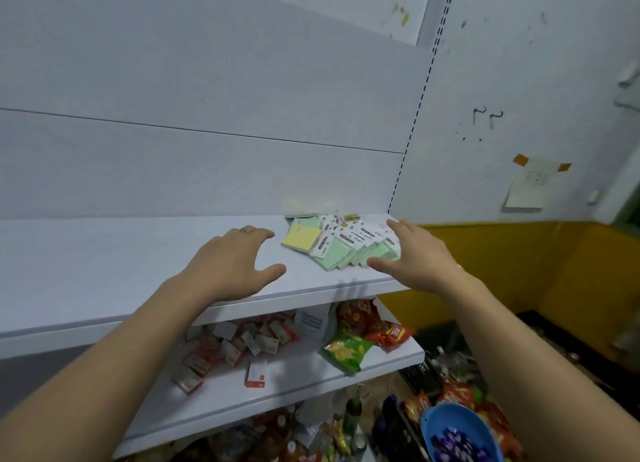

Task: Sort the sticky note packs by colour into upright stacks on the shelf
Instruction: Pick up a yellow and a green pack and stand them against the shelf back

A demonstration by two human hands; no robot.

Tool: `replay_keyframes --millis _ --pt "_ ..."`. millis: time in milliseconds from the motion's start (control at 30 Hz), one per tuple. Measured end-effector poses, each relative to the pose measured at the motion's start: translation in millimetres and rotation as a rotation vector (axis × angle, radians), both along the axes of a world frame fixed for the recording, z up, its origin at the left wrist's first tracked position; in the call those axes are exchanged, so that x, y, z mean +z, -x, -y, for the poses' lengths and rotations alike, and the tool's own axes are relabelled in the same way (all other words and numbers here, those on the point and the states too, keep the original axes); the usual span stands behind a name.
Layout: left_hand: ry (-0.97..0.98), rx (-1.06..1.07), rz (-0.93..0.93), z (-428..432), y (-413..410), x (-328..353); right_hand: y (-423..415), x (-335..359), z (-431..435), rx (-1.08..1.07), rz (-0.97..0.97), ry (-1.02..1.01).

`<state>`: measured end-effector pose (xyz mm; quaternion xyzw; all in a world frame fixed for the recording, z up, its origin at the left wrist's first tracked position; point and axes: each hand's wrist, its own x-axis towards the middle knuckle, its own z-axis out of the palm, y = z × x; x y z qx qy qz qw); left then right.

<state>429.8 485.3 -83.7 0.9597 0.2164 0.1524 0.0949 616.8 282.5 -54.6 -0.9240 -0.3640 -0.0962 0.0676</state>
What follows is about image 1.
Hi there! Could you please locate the person's right hand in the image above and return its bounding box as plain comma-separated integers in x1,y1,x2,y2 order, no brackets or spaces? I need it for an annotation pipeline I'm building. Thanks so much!
366,219,466,294

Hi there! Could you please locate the person's left hand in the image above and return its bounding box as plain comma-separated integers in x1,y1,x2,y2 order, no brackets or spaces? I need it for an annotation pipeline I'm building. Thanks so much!
187,225,287,305

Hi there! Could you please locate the person's right forearm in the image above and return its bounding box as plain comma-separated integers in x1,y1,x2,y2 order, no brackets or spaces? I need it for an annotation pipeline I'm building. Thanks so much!
436,267,640,462

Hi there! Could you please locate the person's left forearm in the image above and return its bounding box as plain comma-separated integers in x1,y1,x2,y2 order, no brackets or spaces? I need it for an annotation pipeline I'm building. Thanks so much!
0,276,213,462

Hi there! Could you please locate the pile of green sticky note packs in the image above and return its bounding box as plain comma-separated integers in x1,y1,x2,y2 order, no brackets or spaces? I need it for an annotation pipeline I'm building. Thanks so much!
309,211,403,272

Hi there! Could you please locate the yellow sticky note pad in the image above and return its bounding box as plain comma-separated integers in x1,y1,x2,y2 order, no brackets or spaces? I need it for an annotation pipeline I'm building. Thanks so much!
281,215,322,253

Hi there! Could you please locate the red snack bag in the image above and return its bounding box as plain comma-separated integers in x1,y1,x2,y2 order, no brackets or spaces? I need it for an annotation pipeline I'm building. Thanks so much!
364,321,414,353
337,299,382,335

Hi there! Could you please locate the white packet with blue print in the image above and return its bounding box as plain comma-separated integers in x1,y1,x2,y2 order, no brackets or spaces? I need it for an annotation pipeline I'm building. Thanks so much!
293,304,337,341

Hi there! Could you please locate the pile of red white boxes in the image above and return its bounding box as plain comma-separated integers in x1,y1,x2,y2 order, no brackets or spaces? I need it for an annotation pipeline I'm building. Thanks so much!
172,311,302,396

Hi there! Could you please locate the green snack bag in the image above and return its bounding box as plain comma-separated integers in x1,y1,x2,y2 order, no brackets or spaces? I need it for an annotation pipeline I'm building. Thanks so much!
322,327,375,375

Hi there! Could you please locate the white shelf board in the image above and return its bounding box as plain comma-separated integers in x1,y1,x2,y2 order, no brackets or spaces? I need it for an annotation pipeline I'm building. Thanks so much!
0,213,414,361
112,297,426,458

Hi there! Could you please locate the taped paper note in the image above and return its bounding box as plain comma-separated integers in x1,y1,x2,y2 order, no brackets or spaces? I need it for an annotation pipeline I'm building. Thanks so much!
502,153,572,212

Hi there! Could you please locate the blue plastic bowl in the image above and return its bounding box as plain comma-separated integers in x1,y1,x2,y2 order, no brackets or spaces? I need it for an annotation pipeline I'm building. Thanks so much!
419,403,504,462

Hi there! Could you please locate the slotted white shelf upright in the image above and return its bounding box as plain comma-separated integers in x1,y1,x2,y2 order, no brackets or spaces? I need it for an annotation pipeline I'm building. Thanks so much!
387,0,461,216

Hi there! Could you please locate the heap of purple wrapped candies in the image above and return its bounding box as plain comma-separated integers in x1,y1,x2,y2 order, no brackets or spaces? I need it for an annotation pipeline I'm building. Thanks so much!
431,428,489,462

